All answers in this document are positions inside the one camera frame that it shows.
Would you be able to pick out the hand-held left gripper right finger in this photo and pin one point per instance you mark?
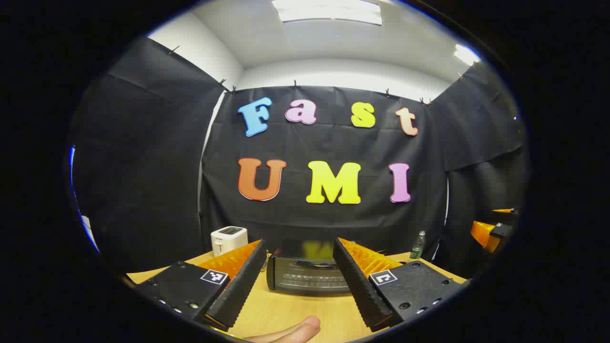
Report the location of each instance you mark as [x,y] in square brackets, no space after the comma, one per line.
[357,290]

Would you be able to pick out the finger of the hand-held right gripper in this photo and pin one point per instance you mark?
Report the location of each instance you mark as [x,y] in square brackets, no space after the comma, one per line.
[483,234]
[504,210]

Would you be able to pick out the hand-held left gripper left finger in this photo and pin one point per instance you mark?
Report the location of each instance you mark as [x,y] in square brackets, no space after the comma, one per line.
[240,290]

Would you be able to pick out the black electric oven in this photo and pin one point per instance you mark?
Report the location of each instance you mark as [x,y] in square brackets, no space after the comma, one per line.
[305,276]

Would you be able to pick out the white toaster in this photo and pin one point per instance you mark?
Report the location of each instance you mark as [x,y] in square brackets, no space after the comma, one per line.
[228,238]

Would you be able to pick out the clear plastic water bottle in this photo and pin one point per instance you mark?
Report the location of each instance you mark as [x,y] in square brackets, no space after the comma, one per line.
[417,247]

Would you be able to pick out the small ceiling light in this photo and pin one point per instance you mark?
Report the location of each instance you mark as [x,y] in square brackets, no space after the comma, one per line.
[466,55]

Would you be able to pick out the long ceiling light panel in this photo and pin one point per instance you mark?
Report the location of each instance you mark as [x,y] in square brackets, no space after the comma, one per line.
[329,12]

